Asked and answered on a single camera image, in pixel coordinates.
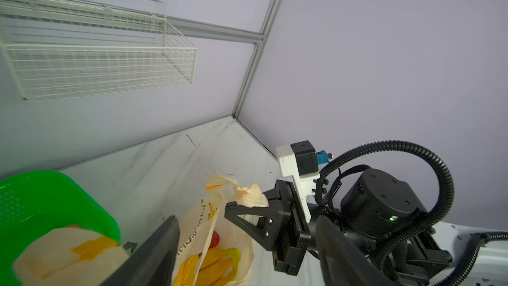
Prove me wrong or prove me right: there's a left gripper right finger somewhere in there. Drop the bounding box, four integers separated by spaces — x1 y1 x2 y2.
315 216 394 286

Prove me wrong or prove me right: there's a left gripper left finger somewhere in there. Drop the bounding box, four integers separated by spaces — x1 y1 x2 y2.
102 216 180 286

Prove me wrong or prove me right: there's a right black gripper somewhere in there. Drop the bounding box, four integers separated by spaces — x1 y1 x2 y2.
224 179 346 277

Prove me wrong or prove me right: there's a yellow fake banana bunch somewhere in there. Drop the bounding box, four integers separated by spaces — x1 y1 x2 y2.
173 248 242 285

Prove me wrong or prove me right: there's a cream banana print plastic bag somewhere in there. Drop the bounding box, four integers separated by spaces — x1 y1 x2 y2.
12 174 269 285

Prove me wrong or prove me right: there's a green plastic basket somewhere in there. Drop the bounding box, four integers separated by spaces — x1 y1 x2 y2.
1 170 120 285

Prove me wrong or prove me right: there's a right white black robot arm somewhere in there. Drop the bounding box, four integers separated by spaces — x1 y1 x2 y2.
225 140 507 285

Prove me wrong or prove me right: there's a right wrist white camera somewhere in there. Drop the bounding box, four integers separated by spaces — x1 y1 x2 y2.
276 140 333 223

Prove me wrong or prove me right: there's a white wire wall basket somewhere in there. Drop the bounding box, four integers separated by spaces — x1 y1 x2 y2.
1 0 198 103

